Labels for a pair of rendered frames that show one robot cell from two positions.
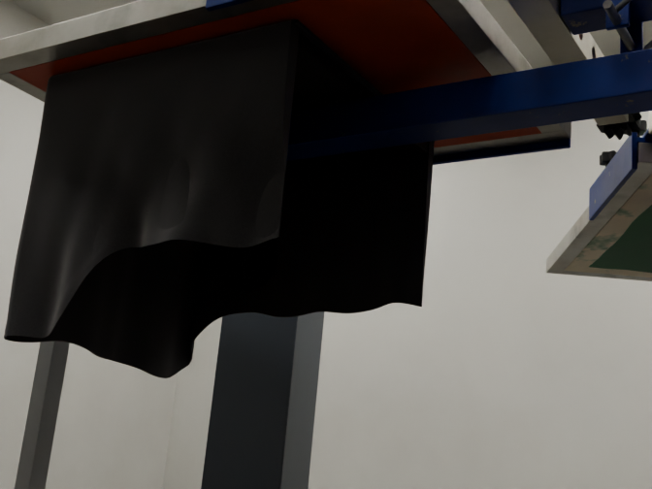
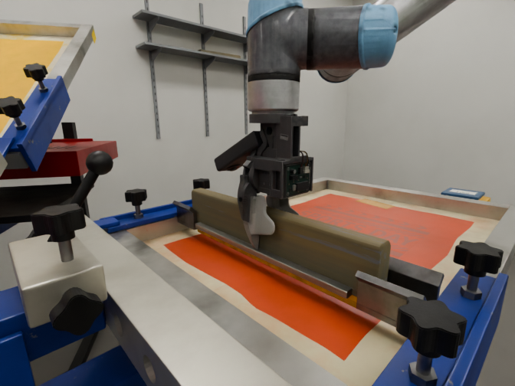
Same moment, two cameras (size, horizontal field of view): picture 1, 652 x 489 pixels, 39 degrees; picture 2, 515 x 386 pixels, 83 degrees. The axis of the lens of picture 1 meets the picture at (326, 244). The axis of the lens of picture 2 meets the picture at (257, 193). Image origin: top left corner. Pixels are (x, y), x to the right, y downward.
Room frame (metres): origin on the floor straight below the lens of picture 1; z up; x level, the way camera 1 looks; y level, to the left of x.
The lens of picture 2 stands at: (1.37, -0.53, 1.20)
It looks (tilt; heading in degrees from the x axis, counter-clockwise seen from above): 14 degrees down; 104
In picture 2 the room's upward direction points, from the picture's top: 1 degrees counter-clockwise
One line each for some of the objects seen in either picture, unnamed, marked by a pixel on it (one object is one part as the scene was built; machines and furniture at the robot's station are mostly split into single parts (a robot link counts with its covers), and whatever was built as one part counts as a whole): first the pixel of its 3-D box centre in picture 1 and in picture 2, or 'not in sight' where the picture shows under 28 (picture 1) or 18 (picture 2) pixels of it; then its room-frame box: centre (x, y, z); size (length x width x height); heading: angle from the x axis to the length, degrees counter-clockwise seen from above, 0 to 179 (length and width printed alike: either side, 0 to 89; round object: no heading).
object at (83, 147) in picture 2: not in sight; (44, 156); (0.17, 0.48, 1.06); 0.61 x 0.46 x 0.12; 117
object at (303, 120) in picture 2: not in sight; (276, 155); (1.29, -0.10, 1.15); 0.09 x 0.08 x 0.12; 147
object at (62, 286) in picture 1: (149, 188); not in sight; (1.24, 0.26, 0.74); 0.46 x 0.04 x 0.42; 57
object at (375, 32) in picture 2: not in sight; (347, 42); (1.38, -0.07, 1.30); 0.11 x 0.11 x 0.08; 4
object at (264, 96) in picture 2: not in sight; (274, 99); (1.29, -0.09, 1.23); 0.08 x 0.08 x 0.05
